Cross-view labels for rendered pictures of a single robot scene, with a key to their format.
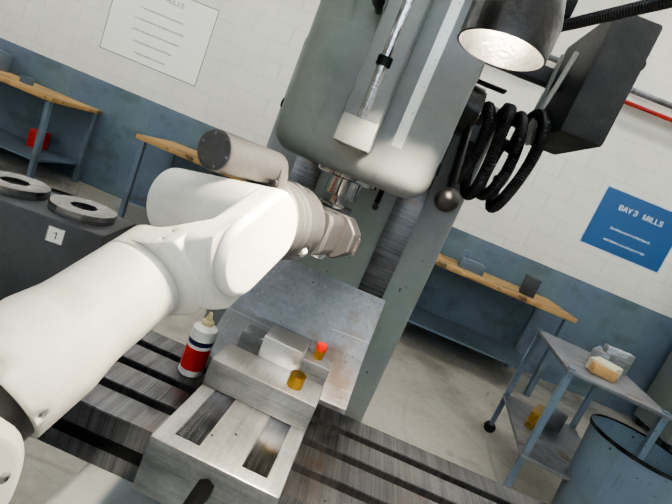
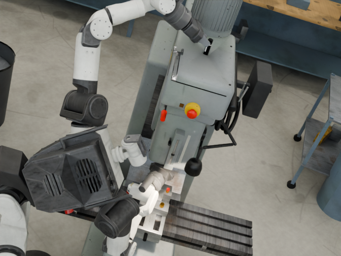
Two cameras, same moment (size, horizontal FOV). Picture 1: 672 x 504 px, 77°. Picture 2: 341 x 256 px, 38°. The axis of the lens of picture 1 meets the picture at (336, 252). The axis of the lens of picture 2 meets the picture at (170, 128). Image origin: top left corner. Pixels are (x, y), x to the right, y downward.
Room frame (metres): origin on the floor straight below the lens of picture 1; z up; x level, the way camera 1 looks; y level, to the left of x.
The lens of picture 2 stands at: (-1.19, 0.29, 2.83)
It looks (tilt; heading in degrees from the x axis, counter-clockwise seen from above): 37 degrees down; 353
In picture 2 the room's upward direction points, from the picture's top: 19 degrees clockwise
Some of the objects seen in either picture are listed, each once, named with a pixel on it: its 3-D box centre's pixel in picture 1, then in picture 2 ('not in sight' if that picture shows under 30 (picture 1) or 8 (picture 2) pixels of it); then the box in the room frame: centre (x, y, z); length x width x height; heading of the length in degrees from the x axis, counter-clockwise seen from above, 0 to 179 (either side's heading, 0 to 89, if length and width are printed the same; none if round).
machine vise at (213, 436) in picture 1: (262, 397); (152, 206); (0.55, 0.02, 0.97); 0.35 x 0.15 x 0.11; 176
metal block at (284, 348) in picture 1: (281, 355); (156, 195); (0.58, 0.02, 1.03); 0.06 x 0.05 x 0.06; 86
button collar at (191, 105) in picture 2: not in sight; (192, 109); (0.35, 0.03, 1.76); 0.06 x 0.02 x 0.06; 88
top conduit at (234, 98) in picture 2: not in sight; (232, 78); (0.61, -0.12, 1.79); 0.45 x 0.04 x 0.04; 178
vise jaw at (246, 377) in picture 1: (265, 384); (154, 205); (0.53, 0.02, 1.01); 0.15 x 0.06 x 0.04; 86
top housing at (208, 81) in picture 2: not in sight; (200, 67); (0.60, 0.02, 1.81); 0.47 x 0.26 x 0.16; 178
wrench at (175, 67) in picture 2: not in sight; (176, 63); (0.43, 0.14, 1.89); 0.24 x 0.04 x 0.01; 179
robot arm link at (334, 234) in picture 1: (297, 224); (157, 177); (0.50, 0.06, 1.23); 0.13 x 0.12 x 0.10; 70
